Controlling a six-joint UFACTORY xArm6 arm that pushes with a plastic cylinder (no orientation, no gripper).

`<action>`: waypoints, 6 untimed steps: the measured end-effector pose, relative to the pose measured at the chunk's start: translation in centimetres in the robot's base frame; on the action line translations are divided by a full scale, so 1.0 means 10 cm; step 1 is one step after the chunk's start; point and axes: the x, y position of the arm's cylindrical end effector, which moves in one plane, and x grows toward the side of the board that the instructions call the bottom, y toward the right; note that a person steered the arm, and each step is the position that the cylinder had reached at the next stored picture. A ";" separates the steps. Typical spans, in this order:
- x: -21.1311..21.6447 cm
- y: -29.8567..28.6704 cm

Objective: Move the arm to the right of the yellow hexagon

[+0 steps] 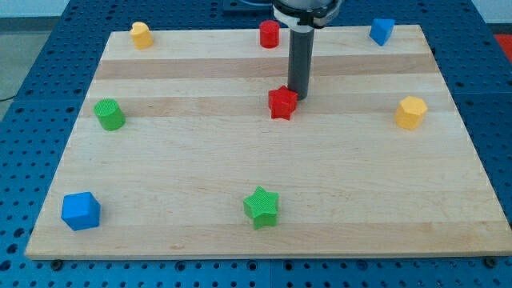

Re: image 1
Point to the blue triangular block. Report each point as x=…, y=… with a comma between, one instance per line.
x=381, y=30

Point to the red cylinder block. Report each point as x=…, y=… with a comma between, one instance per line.
x=269, y=34

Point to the yellow hexagon block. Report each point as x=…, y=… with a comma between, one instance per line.
x=410, y=112

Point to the wooden board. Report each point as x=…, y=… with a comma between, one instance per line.
x=199, y=138

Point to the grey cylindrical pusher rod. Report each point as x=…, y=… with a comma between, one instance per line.
x=300, y=53

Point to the green cylinder block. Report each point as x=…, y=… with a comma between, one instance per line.
x=109, y=114

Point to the red star block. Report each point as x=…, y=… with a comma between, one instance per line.
x=282, y=102

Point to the blue cube block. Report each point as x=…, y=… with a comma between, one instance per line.
x=81, y=211

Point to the yellow rounded block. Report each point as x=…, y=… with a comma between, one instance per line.
x=141, y=35

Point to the green star block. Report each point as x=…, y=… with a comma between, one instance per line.
x=262, y=208

